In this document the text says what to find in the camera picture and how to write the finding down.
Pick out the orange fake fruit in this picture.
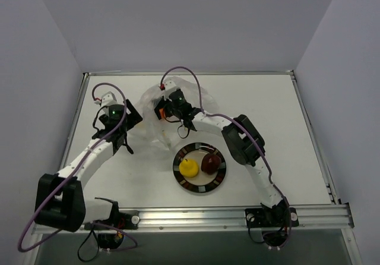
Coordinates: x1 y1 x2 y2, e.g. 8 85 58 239
159 108 165 119

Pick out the clear printed plastic bag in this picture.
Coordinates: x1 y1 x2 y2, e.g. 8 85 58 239
132 77 219 151

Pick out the yellow fake fruit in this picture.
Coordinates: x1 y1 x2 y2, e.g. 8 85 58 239
179 159 199 178

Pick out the dark red fake apple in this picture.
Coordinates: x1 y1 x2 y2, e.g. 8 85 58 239
201 153 221 175

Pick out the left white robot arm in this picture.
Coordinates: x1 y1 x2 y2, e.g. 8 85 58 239
34 100 143 232

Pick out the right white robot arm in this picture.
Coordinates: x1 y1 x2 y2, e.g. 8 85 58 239
154 86 289 225

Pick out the black rimmed ceramic plate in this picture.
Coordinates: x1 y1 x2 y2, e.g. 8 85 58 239
172 142 227 194

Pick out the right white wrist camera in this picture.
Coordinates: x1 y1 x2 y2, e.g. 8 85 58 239
160 79 179 98

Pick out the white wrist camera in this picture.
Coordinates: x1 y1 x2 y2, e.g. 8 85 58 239
160 79 179 98
94 92 117 107

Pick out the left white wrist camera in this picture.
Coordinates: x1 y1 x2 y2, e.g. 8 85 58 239
94 92 117 107

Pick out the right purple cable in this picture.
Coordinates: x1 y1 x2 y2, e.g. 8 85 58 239
160 66 292 248

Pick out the purple cable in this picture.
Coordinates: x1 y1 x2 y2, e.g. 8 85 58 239
18 83 139 253
160 66 292 248

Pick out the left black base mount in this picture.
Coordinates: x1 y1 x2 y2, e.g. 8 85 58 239
84 197 140 252

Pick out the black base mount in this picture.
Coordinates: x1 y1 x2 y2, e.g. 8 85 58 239
84 197 140 252
245 207 300 251

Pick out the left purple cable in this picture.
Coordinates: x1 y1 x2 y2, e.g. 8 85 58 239
18 83 139 253

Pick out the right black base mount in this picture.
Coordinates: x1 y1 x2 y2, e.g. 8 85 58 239
245 207 300 251

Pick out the aluminium front frame rail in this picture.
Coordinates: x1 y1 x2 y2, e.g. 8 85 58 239
31 204 354 235

